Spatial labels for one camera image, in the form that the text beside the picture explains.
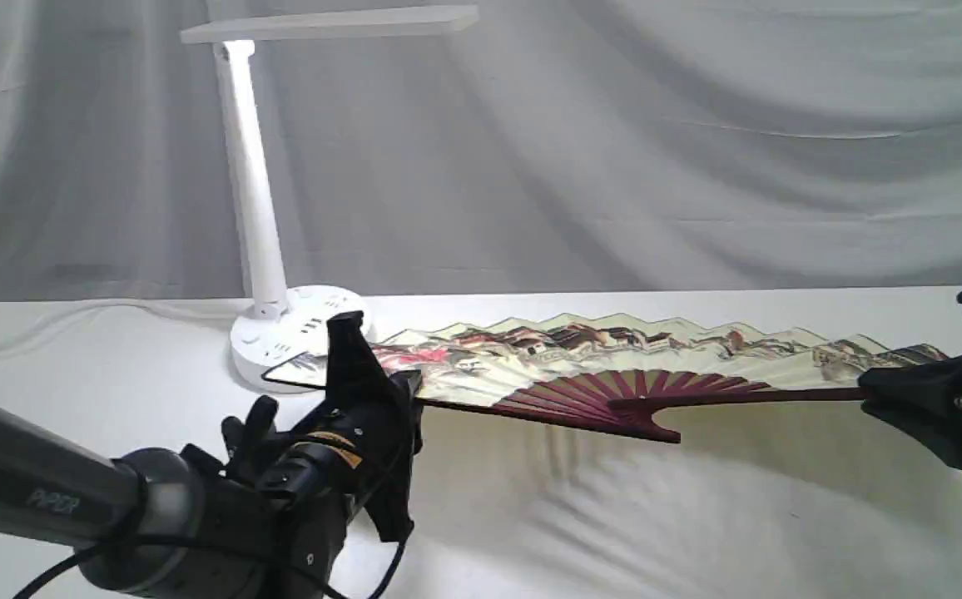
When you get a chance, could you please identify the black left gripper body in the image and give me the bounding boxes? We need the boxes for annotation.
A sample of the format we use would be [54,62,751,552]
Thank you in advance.
[280,311,423,543]

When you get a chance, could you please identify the painted folding paper fan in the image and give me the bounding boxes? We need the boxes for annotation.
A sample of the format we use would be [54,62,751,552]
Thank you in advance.
[262,314,948,444]

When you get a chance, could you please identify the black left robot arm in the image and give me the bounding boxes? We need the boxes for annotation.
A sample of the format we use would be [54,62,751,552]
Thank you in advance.
[0,311,423,598]

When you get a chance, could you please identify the white desk lamp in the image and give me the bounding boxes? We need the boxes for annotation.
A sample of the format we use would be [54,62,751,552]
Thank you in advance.
[180,4,479,392]

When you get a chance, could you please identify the grey backdrop cloth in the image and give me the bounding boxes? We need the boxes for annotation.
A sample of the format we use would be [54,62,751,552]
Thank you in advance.
[0,1,962,302]

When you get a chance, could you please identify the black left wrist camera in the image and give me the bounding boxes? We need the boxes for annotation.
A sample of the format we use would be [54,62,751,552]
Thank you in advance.
[220,395,280,484]

